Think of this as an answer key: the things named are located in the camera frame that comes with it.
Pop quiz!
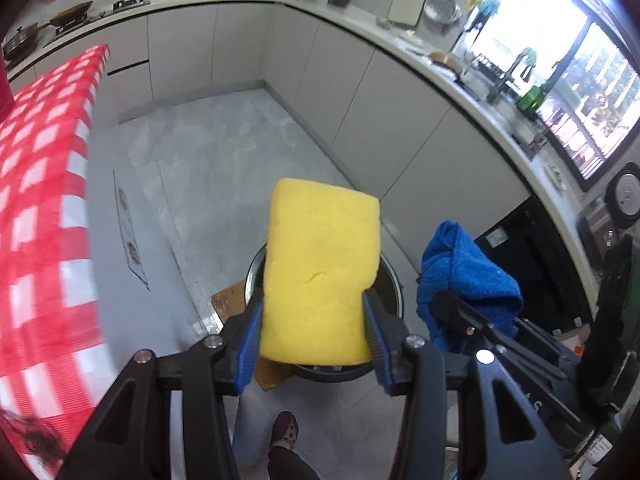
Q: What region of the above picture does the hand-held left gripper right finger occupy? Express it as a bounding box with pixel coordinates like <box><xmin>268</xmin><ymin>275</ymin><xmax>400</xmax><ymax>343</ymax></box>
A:
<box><xmin>362</xmin><ymin>287</ymin><xmax>571</xmax><ymax>480</ymax></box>

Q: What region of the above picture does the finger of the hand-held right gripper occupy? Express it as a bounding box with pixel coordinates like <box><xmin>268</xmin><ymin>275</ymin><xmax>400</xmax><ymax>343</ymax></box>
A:
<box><xmin>431</xmin><ymin>290</ymin><xmax>576</xmax><ymax>386</ymax></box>
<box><xmin>514</xmin><ymin>317</ymin><xmax>583</xmax><ymax>361</ymax></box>

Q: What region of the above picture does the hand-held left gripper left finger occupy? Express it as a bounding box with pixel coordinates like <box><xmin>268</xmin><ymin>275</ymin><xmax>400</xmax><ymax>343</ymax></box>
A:
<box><xmin>57</xmin><ymin>292</ymin><xmax>265</xmax><ymax>480</ymax></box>

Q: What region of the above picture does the blue cloth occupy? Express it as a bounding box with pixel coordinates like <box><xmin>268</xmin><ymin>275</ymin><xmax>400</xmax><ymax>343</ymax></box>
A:
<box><xmin>416</xmin><ymin>219</ymin><xmax>524</xmax><ymax>353</ymax></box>

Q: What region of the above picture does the metal bucket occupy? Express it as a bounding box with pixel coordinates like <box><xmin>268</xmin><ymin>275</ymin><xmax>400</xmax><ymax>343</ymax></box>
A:
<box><xmin>244</xmin><ymin>242</ymin><xmax>404</xmax><ymax>383</ymax></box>

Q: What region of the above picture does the yellow sponge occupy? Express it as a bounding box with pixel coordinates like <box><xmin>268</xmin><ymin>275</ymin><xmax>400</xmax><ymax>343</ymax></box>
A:
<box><xmin>259</xmin><ymin>177</ymin><xmax>382</xmax><ymax>367</ymax></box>

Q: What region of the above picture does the brown cardboard sheet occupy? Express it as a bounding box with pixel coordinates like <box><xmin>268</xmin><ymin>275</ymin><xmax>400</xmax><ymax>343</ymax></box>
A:
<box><xmin>210</xmin><ymin>280</ymin><xmax>296</xmax><ymax>391</ymax></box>

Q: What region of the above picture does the person's shoe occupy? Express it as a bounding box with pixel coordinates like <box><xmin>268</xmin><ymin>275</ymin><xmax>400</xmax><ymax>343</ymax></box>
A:
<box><xmin>270</xmin><ymin>410</ymin><xmax>301</xmax><ymax>453</ymax></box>

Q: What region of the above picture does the round black appliance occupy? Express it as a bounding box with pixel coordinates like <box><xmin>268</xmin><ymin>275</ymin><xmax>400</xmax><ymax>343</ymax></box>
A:
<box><xmin>605</xmin><ymin>162</ymin><xmax>640</xmax><ymax>231</ymax></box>

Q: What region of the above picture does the person's leg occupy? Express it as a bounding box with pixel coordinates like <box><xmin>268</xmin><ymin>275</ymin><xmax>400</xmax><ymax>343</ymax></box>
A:
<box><xmin>267</xmin><ymin>447</ymin><xmax>326</xmax><ymax>480</ymax></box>

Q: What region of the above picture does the green bottle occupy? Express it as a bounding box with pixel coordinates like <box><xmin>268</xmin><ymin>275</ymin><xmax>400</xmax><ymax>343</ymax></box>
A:
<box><xmin>517</xmin><ymin>84</ymin><xmax>551</xmax><ymax>121</ymax></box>

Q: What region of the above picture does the kitchen faucet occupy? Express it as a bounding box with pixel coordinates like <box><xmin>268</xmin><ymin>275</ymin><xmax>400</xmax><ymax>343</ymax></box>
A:
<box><xmin>487</xmin><ymin>47</ymin><xmax>538</xmax><ymax>106</ymax></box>

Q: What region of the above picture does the grey kitchen counter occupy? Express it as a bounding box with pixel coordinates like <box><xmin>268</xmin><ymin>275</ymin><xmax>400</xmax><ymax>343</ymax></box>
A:
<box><xmin>0</xmin><ymin>0</ymin><xmax>606</xmax><ymax>321</ymax></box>

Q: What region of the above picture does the red checkered tablecloth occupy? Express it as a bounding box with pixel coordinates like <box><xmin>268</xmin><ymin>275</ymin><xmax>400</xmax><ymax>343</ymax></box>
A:
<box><xmin>0</xmin><ymin>44</ymin><xmax>112</xmax><ymax>461</ymax></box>

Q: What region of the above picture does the kitchen window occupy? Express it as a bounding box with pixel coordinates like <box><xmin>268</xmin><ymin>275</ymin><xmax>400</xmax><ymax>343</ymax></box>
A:
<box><xmin>465</xmin><ymin>0</ymin><xmax>640</xmax><ymax>191</ymax></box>

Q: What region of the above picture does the metal bowl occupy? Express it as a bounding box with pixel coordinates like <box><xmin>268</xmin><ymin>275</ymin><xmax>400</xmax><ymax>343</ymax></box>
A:
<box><xmin>424</xmin><ymin>0</ymin><xmax>462</xmax><ymax>23</ymax></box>

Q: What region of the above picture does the white cutting board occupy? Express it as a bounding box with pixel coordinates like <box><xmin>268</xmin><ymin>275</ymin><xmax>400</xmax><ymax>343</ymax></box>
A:
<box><xmin>387</xmin><ymin>0</ymin><xmax>430</xmax><ymax>28</ymax></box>

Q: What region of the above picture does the black wok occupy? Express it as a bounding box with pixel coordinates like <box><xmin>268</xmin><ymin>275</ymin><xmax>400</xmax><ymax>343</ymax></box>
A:
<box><xmin>47</xmin><ymin>0</ymin><xmax>96</xmax><ymax>28</ymax></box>

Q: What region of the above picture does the pot with glass lid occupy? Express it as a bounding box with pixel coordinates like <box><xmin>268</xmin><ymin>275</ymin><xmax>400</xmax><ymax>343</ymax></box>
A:
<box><xmin>0</xmin><ymin>24</ymin><xmax>43</xmax><ymax>61</ymax></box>

